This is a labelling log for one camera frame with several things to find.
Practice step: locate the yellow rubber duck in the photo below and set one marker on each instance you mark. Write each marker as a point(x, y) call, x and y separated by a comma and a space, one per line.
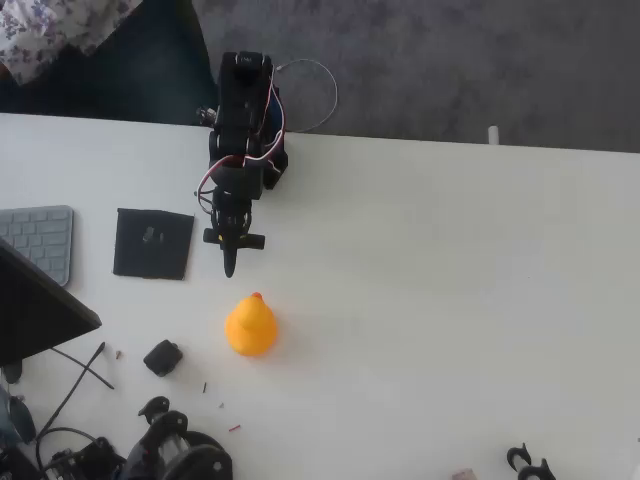
point(250, 330)

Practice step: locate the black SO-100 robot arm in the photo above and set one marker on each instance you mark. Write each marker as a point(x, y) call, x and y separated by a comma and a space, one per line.
point(240, 120)

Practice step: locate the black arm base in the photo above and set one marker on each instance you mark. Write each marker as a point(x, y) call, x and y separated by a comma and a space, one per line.
point(277, 170)

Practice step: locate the black square mat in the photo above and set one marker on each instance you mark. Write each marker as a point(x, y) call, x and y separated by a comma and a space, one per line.
point(150, 260)

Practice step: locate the metal clamp screw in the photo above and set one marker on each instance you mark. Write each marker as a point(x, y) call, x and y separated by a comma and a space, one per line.
point(207, 116)

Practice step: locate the blue table clamp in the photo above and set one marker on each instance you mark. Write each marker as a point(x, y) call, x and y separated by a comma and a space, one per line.
point(278, 117)

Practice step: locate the person in floral shirt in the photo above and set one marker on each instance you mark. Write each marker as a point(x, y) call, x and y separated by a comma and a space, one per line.
point(140, 75)

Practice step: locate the grey keyboard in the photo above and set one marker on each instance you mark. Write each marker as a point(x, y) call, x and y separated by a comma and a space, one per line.
point(40, 240)

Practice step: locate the black laptop screen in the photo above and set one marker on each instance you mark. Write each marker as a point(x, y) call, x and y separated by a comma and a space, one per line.
point(35, 315)

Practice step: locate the black oval object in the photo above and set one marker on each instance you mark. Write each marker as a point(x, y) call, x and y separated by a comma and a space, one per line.
point(13, 372)

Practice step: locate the black motor assembly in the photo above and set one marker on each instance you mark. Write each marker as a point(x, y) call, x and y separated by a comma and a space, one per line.
point(80, 462)

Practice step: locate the dark sunglasses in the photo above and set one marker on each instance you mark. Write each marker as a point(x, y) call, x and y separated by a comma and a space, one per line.
point(20, 417)

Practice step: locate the floral white purple garment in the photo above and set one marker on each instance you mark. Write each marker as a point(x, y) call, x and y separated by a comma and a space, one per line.
point(40, 30)

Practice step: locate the black hook clamp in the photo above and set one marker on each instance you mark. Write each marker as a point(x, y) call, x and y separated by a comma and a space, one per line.
point(517, 456)
point(537, 472)

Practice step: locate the small black camera box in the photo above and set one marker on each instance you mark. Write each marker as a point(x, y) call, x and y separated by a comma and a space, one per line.
point(162, 358)

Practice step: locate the small white post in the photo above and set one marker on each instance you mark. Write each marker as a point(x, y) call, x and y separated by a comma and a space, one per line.
point(493, 136)

